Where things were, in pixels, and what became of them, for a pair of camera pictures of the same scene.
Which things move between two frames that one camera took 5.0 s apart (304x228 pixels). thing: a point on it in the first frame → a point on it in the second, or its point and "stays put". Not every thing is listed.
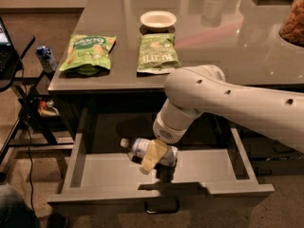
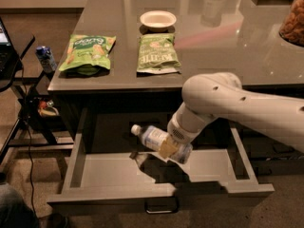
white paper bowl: x=158 y=19 stays put
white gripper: x=163 y=131 → x=180 y=132
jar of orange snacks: x=292 y=29 stays put
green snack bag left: x=87 y=55 stays put
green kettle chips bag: x=157 y=53 stays put
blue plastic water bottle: x=137 y=149 → x=152 y=138
